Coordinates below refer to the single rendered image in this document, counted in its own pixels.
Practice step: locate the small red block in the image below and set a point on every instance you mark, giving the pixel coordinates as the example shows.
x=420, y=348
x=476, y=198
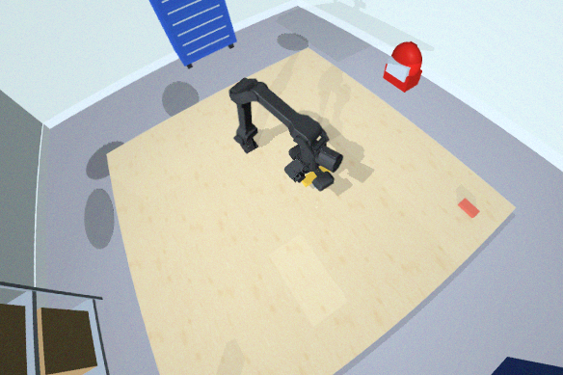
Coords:
x=470, y=209

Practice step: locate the yellow rectangular bar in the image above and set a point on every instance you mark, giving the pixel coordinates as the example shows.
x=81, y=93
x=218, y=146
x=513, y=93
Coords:
x=311, y=176

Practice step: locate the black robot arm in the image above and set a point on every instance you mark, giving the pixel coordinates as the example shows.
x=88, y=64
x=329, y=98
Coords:
x=302, y=128

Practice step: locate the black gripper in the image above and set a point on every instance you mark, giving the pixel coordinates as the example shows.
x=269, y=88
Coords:
x=323, y=179

